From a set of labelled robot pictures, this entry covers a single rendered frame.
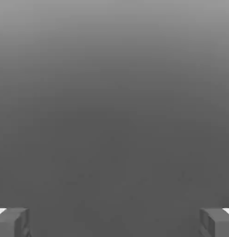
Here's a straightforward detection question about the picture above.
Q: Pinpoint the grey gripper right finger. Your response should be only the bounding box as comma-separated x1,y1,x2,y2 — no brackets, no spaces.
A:
198,207,229,237

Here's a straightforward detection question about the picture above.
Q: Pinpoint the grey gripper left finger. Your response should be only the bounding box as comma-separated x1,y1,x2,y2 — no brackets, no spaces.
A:
0,207,31,237

